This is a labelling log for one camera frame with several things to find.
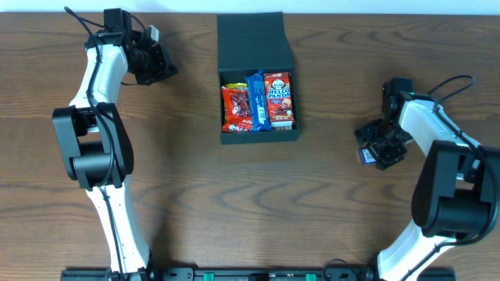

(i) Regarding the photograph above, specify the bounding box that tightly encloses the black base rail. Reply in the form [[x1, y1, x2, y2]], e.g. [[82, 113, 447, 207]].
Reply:
[[60, 266, 457, 281]]

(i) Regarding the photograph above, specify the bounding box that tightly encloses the red Hacks candy bag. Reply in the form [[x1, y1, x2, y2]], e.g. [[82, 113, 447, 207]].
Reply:
[[221, 86, 252, 133]]

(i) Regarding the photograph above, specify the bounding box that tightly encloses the red Hello Panda box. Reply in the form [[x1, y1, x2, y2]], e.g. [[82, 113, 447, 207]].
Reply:
[[264, 72, 295, 130]]

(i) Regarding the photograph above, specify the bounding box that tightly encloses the blue cookie wrapper pack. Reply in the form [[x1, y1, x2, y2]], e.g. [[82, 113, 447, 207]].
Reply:
[[245, 69, 271, 132]]

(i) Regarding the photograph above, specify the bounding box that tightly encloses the black gift box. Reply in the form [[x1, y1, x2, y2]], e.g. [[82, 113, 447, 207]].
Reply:
[[216, 12, 300, 144]]

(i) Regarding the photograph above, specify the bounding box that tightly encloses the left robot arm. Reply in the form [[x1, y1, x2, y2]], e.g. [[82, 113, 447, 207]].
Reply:
[[52, 8, 178, 280]]

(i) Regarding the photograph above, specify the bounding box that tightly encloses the small dark blue box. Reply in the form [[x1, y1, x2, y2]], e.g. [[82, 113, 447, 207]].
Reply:
[[359, 148, 377, 165]]

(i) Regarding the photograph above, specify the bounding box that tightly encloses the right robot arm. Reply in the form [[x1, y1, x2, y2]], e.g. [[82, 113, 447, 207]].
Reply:
[[353, 76, 499, 281]]

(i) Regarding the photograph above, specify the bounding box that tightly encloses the yellow Hacks candy bag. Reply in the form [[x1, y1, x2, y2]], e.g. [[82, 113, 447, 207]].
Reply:
[[223, 83, 248, 91]]

